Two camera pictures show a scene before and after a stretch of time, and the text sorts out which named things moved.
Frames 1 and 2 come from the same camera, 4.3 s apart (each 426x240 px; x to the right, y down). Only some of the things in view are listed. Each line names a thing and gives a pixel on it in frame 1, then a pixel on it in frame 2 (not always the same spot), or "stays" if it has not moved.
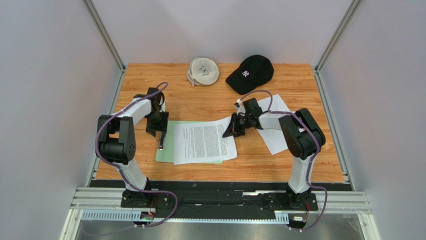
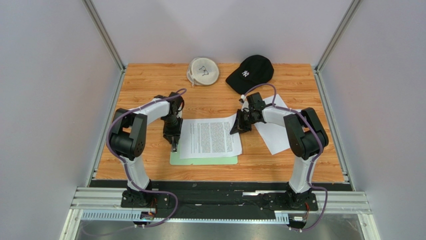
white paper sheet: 274,139 stays
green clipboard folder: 166,147 to 175,159
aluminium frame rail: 340,201 stays
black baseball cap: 253,71 stays
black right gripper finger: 229,132 to 242,124
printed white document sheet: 202,141 stays
